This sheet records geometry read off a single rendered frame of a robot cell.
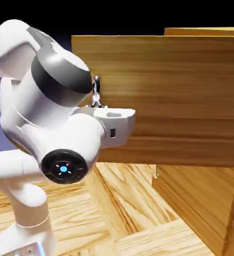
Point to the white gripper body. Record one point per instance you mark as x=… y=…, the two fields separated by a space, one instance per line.
x=103 y=107

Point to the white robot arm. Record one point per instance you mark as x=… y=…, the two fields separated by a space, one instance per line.
x=48 y=128

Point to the light wood cabinet door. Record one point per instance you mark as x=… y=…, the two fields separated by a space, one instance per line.
x=168 y=80
x=199 y=196

